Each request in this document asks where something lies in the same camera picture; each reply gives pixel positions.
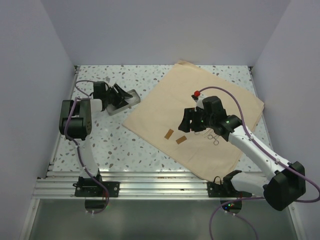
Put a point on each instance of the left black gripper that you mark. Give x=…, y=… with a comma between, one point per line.
x=121, y=94

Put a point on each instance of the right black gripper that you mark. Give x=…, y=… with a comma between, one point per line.
x=191, y=114

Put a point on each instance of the brown plaster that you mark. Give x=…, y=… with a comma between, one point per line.
x=169, y=134
x=181, y=139

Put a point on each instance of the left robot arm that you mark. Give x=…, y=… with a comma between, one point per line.
x=76, y=123

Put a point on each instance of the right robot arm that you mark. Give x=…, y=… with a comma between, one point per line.
x=283, y=181

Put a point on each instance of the metal tray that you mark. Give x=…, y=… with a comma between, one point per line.
x=128, y=103

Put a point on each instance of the beige cloth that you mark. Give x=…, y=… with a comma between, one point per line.
x=162, y=109

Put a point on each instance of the steel forceps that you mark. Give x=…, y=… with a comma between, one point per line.
x=214, y=138

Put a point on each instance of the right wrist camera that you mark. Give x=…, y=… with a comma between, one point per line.
x=198, y=98

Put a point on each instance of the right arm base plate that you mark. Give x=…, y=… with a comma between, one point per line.
x=216, y=189

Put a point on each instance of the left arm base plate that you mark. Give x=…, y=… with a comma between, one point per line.
x=86, y=187

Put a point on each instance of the aluminium rail frame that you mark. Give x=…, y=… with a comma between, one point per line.
x=158, y=199

